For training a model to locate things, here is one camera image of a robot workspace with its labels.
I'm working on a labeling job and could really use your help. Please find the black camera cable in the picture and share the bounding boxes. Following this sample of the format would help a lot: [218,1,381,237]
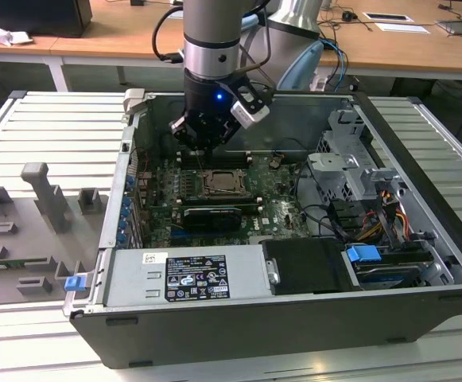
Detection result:
[152,6,188,64]

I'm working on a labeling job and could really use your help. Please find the flat grey device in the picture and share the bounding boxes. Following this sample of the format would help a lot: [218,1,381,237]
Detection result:
[437,18,462,39]

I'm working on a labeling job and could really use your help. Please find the large black box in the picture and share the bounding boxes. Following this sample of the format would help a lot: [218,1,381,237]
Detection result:
[0,0,93,39]

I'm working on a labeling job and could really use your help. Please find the black and silver PC case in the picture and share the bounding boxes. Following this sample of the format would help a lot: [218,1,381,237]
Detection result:
[62,88,462,369]

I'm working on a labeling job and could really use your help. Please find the light wooden desk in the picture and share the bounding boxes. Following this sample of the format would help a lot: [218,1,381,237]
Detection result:
[0,0,186,93]
[317,0,462,83]

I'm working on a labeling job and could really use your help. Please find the grey parts rack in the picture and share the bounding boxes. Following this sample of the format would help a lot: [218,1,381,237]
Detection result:
[0,161,111,308]

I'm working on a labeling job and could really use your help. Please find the grey case handle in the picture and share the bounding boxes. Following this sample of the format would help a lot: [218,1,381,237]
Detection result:
[122,87,149,115]

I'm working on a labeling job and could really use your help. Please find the blue case latch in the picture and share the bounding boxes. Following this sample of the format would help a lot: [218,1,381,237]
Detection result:
[64,275,87,292]

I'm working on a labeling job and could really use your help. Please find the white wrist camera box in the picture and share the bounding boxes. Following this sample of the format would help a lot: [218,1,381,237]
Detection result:
[229,92,272,131]

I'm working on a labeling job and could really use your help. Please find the green motherboard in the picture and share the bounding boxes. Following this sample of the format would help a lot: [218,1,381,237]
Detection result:
[134,153,311,248]

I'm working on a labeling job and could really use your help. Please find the silver power supply unit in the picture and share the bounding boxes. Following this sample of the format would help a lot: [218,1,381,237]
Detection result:
[103,244,281,308]

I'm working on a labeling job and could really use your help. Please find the silver topped CPU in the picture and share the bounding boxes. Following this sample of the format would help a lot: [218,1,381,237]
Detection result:
[210,174,236,191]

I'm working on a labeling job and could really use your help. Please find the CPU socket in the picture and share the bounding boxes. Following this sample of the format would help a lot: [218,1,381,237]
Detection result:
[200,168,254,201]

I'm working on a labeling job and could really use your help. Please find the black plastic shroud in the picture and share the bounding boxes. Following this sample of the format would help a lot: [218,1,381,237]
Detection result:
[261,237,361,296]

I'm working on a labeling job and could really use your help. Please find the black graphics card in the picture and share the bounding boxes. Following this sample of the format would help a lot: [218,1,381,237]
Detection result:
[181,205,243,234]

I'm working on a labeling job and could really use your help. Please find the perforated metal drive cage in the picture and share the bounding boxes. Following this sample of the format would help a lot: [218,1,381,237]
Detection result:
[305,107,405,205]

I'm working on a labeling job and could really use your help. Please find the RAM slot with white clips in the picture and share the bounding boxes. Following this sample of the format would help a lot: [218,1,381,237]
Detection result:
[179,201,265,212]
[177,158,254,164]
[179,196,263,204]
[177,150,254,157]

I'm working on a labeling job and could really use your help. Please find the white framed desk cable hatch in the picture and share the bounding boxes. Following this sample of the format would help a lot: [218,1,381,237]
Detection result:
[363,11,414,23]

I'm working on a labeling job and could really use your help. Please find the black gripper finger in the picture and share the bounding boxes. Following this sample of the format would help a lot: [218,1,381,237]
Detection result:
[169,111,208,154]
[205,115,242,154]

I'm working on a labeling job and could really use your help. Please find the white paper sheet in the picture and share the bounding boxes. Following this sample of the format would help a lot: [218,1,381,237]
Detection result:
[375,22,435,36]

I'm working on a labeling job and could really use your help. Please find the hard disk in blue carrier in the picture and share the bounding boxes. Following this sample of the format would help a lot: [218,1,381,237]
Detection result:
[344,243,434,290]

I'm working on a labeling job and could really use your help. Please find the orange yellow power wires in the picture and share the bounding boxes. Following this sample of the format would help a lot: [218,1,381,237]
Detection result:
[355,190,410,242]

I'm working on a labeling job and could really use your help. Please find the crumpled white paper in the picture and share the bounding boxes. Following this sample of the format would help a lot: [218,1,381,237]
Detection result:
[0,21,33,48]

